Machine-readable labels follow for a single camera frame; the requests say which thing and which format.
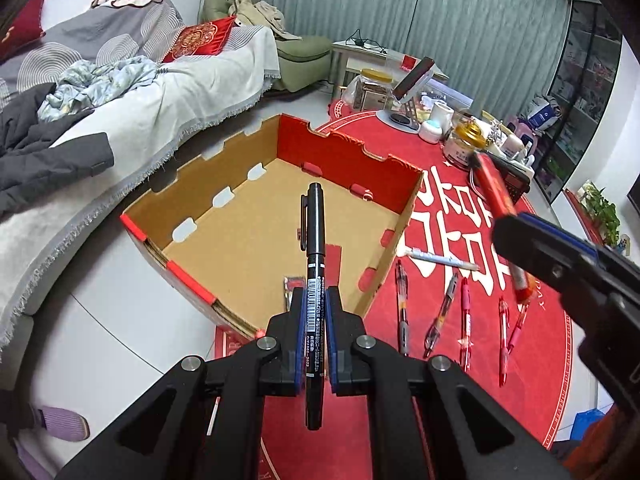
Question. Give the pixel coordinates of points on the light blue floral cloth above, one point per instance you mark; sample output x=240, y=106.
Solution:
x=95, y=82

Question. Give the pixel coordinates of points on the white and blue round device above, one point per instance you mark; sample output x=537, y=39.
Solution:
x=430, y=132

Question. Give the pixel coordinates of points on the dark pen with grey tip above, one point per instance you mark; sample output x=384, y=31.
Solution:
x=442, y=312

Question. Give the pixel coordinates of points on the person's right forearm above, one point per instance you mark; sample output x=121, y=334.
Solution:
x=605, y=445

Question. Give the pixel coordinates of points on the green potted plant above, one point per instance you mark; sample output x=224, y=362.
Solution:
x=602, y=215

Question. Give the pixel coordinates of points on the red and brown cardboard box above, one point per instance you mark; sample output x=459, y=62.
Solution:
x=250, y=220

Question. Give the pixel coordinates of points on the red embroidered cushion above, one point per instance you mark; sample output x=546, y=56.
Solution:
x=200, y=40

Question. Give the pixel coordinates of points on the grey circle-patterned blanket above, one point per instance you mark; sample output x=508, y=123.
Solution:
x=100, y=35

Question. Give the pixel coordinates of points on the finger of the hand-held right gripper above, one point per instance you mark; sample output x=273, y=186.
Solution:
x=545, y=260
x=575, y=240

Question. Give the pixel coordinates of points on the glass jar with gold lid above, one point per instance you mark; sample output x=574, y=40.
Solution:
x=462, y=145

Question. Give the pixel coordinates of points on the green armchair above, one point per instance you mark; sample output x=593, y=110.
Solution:
x=300, y=60

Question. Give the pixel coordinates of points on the grey-green curtain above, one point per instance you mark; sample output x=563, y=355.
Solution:
x=450, y=20

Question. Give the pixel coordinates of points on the black radio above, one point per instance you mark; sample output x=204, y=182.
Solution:
x=515, y=180

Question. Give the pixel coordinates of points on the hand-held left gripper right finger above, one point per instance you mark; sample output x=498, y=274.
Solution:
x=332, y=345

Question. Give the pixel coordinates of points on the pink pen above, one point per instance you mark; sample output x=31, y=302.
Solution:
x=465, y=320

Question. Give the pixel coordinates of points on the white cup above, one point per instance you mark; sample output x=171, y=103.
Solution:
x=442, y=112

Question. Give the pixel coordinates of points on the white side table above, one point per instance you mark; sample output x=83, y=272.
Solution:
x=350, y=52

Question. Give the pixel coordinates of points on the grey sofa with blanket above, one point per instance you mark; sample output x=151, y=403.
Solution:
x=150, y=125

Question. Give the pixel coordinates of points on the black and red gel pen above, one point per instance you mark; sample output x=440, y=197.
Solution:
x=401, y=305

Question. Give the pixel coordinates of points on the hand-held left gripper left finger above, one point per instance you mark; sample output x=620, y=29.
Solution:
x=298, y=345

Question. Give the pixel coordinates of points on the black marker pen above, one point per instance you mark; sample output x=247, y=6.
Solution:
x=315, y=240

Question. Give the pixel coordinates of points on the dark red phone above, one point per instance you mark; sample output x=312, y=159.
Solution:
x=414, y=79

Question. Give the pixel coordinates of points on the blue box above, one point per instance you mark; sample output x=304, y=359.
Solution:
x=587, y=422

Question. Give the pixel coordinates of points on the glass jar with yellow lid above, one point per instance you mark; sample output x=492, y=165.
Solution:
x=372, y=92

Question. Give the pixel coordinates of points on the dark grey jacket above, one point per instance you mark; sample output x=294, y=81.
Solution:
x=45, y=155

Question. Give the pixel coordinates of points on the red marker pen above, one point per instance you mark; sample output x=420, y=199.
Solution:
x=492, y=190

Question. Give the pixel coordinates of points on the round red mat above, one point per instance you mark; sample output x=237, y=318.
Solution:
x=450, y=400

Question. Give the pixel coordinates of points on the dark red cushion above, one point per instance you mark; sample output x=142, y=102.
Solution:
x=20, y=25

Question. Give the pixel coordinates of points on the white pen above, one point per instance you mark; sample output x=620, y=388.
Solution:
x=440, y=259

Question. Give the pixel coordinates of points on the white bag with blue print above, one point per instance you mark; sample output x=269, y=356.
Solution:
x=544, y=112

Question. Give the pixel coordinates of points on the glass display cabinet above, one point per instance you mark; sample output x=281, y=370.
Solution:
x=580, y=100

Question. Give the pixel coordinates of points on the small red transparent case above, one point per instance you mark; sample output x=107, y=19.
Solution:
x=292, y=290

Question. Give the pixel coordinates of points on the pink stool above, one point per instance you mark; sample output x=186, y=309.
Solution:
x=522, y=135

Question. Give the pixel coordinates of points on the purple slipper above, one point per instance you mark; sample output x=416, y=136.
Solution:
x=62, y=422

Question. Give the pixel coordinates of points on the beige clothes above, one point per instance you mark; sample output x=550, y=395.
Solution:
x=260, y=17

